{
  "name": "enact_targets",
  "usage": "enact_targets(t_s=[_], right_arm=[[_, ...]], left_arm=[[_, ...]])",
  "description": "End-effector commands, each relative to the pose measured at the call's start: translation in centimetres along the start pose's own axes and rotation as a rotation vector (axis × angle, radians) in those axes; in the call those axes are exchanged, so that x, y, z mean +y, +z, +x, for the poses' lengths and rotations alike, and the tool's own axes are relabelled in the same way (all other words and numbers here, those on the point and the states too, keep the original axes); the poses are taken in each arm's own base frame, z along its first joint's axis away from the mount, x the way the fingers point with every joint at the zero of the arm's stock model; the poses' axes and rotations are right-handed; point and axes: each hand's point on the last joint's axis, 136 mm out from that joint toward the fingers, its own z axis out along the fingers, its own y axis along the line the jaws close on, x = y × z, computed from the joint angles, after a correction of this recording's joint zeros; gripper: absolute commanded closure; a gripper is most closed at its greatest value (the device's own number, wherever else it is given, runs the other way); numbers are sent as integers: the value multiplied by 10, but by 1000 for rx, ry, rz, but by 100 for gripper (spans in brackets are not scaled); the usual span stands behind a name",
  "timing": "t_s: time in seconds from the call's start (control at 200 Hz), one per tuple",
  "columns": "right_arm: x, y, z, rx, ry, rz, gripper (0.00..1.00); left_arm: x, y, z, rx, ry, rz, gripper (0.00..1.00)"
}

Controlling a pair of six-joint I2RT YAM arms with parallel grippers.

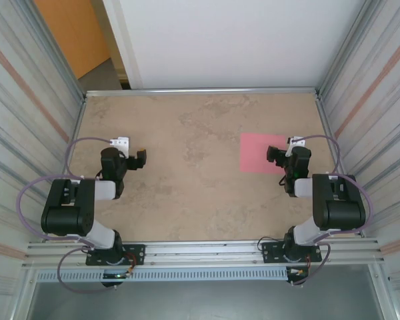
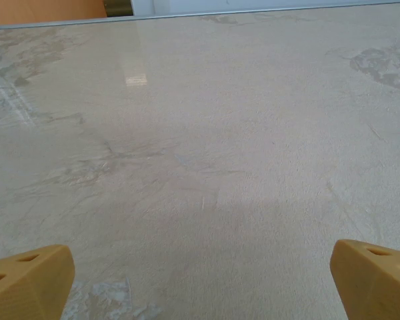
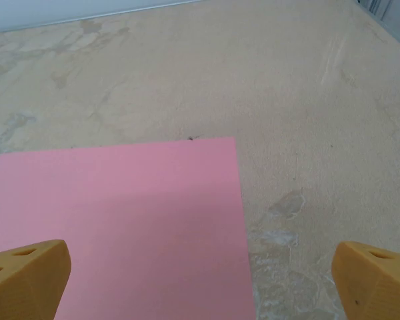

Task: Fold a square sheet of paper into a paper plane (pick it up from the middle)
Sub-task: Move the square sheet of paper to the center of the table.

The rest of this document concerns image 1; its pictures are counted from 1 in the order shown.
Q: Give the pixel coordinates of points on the pink paper sheet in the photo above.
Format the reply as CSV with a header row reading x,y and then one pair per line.
x,y
253,153

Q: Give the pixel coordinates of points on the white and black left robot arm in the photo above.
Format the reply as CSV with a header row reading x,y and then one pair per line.
x,y
63,216

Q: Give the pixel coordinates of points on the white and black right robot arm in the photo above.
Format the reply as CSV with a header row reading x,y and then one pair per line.
x,y
340,213

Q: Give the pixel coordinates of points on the corrugated metal side panel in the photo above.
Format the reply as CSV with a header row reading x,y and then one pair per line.
x,y
13,100
380,100

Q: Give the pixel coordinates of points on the small black controller module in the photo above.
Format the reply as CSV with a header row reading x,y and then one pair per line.
x,y
295,272
115,276

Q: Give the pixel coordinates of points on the orange wooden door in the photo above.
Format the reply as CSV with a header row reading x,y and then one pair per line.
x,y
73,33

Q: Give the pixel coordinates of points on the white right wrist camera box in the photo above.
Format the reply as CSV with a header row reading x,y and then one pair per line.
x,y
295,144

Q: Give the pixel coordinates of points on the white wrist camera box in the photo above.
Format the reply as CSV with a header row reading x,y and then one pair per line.
x,y
120,143
295,144

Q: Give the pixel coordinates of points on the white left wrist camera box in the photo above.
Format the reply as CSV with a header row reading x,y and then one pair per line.
x,y
120,143

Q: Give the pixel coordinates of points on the aluminium table side rail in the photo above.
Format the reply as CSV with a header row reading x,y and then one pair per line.
x,y
78,123
324,120

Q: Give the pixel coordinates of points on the aluminium frame bar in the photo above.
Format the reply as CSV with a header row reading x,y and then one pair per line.
x,y
203,90

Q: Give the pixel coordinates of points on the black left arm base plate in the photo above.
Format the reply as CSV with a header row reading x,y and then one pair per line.
x,y
136,253

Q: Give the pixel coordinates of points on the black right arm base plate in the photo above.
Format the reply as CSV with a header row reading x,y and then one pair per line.
x,y
270,253

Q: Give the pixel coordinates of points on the aluminium mounting rail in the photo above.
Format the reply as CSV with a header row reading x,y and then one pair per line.
x,y
203,251

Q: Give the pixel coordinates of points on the white door frame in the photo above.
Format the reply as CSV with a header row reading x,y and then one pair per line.
x,y
120,40

